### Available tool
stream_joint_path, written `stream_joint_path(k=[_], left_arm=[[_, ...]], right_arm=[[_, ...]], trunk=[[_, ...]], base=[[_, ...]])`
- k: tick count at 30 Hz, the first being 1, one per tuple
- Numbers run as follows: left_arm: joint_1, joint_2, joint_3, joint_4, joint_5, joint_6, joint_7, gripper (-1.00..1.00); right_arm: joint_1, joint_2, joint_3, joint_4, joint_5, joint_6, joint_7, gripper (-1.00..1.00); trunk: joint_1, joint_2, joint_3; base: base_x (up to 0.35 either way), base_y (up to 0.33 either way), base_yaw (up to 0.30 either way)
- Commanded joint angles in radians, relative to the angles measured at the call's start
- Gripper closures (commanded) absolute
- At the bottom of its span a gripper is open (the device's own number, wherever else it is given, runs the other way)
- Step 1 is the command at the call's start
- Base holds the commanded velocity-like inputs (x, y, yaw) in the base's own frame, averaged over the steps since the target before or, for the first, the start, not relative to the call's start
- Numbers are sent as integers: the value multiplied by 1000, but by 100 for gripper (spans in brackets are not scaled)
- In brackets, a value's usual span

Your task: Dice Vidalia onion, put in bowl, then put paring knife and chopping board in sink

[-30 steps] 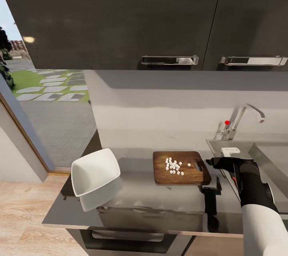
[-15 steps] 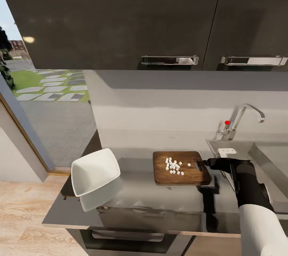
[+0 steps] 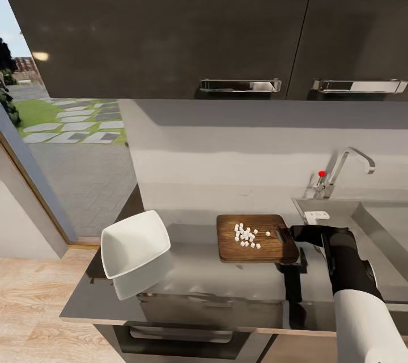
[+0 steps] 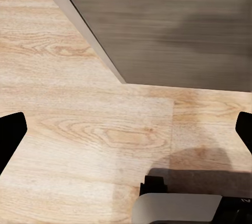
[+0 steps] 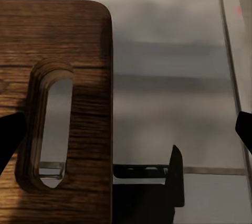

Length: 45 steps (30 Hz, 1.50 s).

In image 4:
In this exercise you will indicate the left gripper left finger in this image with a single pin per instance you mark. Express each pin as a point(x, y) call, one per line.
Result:
point(12, 130)

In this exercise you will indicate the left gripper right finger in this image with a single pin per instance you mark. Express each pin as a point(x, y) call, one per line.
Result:
point(244, 128)

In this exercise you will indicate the dishwasher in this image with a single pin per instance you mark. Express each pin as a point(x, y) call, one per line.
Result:
point(199, 44)

